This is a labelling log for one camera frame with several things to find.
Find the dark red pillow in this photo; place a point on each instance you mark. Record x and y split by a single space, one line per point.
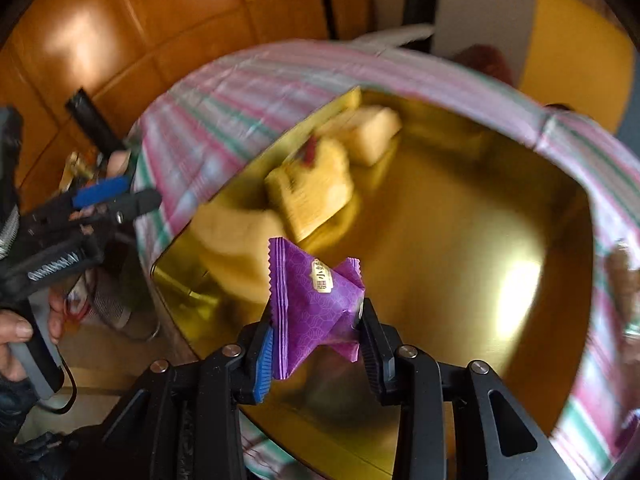
487 60

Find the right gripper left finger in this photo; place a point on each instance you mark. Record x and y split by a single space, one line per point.
182 421

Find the person left hand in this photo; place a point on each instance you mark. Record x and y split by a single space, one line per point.
14 329

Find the orange wooden wardrobe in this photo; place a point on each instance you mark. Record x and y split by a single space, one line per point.
126 53

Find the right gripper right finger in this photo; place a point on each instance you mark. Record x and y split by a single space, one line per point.
385 354

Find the purple triangular snack packet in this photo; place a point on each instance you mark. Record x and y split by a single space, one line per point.
311 305

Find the yellow towel with red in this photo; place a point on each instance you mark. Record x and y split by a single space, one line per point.
311 187

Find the striped bed sheet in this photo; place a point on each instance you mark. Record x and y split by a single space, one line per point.
213 122

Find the tricolour headboard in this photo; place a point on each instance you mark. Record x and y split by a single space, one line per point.
557 51

